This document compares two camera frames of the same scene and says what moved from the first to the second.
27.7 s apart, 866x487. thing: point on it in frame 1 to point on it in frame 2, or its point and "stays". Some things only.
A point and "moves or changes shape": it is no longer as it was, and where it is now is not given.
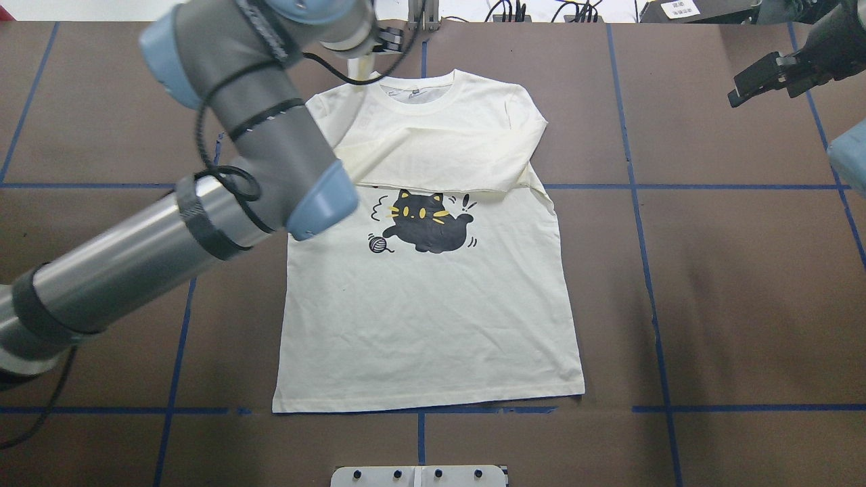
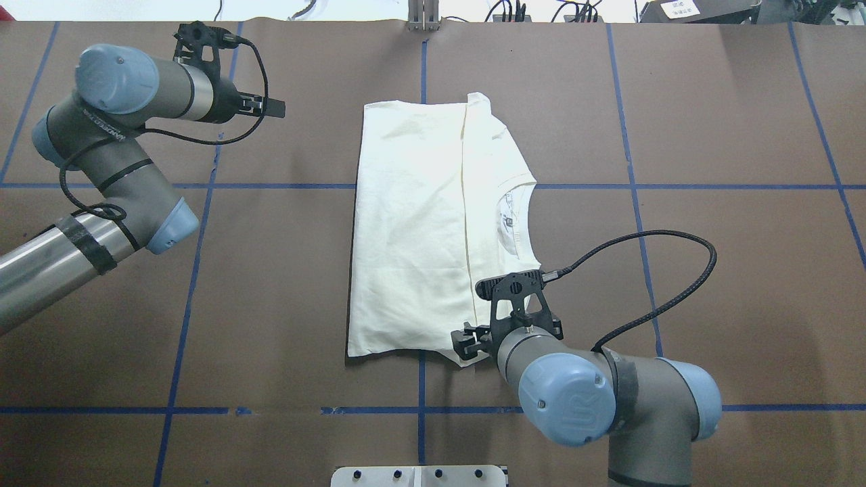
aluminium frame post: x=431 y=15 stays
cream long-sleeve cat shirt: x=444 y=285 moves or changes shape
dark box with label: x=699 y=11 stays
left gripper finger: x=764 y=76 to x=468 y=341
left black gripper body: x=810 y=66 to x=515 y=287
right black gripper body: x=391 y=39 to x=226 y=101
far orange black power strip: x=498 y=18 stays
